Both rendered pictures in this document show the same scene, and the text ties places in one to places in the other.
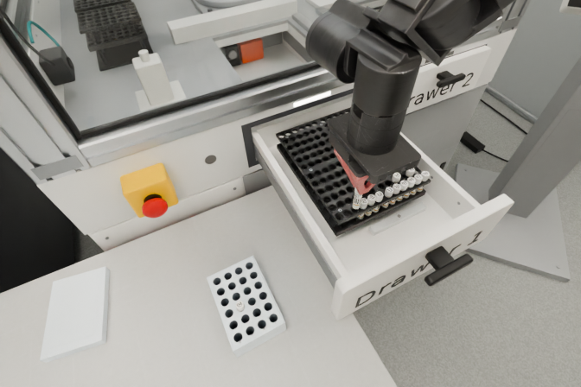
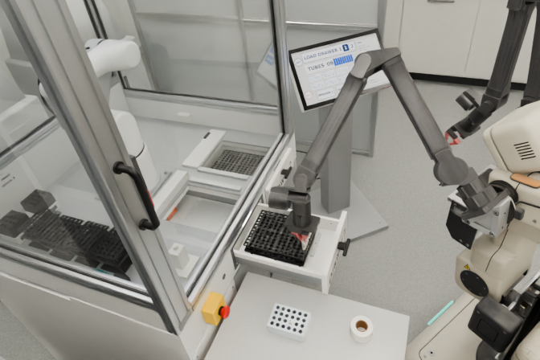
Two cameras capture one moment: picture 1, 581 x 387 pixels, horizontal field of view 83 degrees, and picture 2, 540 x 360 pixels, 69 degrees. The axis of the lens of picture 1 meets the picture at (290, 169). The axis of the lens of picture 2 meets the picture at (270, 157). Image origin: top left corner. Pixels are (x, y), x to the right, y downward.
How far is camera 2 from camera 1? 0.91 m
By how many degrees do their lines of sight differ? 30
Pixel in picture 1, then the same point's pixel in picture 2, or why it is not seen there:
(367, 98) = (302, 211)
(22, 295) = not seen: outside the picture
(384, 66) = (304, 202)
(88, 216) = (192, 345)
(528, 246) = (361, 221)
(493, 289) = (362, 258)
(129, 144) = (202, 289)
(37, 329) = not seen: outside the picture
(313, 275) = (301, 292)
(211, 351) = (292, 349)
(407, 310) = not seen: hidden behind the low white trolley
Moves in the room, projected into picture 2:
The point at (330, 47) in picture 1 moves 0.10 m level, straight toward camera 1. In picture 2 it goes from (280, 202) to (302, 222)
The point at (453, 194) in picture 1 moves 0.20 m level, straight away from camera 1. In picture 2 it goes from (327, 221) to (318, 186)
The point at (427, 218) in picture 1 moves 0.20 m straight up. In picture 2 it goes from (325, 237) to (324, 198)
